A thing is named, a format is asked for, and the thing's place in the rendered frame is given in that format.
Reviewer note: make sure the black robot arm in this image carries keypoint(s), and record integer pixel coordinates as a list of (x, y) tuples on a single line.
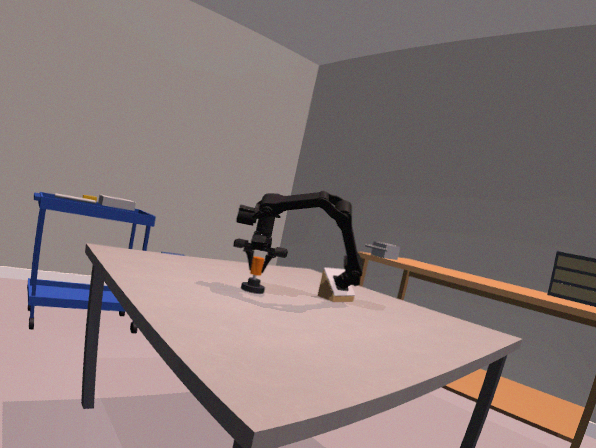
[(272, 204)]

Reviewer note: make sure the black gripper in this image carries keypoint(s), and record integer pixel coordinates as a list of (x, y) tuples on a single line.
[(272, 252)]

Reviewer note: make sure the orange ribbed knob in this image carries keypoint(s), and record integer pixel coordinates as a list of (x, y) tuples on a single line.
[(257, 264)]

